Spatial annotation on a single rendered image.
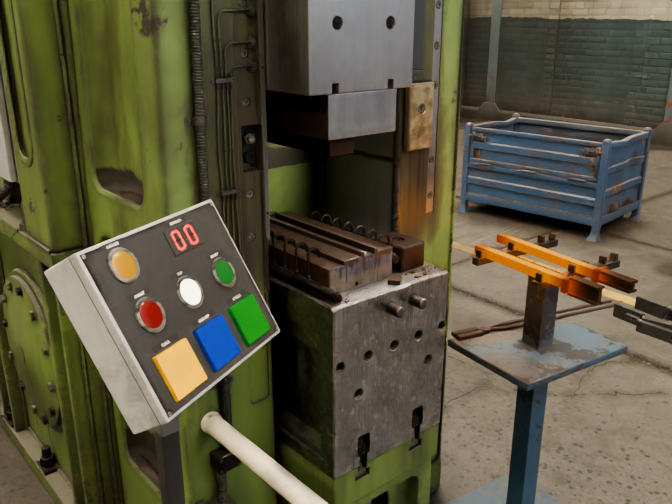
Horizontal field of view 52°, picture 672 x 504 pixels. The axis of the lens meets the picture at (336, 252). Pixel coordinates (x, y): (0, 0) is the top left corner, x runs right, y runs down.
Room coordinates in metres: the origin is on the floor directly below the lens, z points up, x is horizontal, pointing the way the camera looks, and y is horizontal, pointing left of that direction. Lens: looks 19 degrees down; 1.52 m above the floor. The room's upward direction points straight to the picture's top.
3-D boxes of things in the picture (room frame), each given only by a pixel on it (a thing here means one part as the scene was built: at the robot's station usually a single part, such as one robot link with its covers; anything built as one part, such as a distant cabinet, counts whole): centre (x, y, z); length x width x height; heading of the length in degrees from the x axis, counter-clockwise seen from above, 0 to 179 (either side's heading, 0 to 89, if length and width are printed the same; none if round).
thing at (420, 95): (1.81, -0.22, 1.27); 0.09 x 0.02 x 0.17; 130
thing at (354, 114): (1.67, 0.08, 1.32); 0.42 x 0.20 x 0.10; 40
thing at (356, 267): (1.67, 0.08, 0.96); 0.42 x 0.20 x 0.09; 40
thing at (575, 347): (1.75, -0.56, 0.64); 0.40 x 0.30 x 0.02; 122
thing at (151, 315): (0.96, 0.28, 1.09); 0.05 x 0.03 x 0.04; 130
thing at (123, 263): (0.98, 0.32, 1.16); 0.05 x 0.03 x 0.04; 130
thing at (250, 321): (1.12, 0.16, 1.01); 0.07 x 0.05 x 0.07; 155
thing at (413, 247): (1.67, -0.16, 0.95); 0.12 x 0.08 x 0.06; 40
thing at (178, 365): (0.94, 0.24, 1.01); 0.07 x 0.05 x 0.07; 155
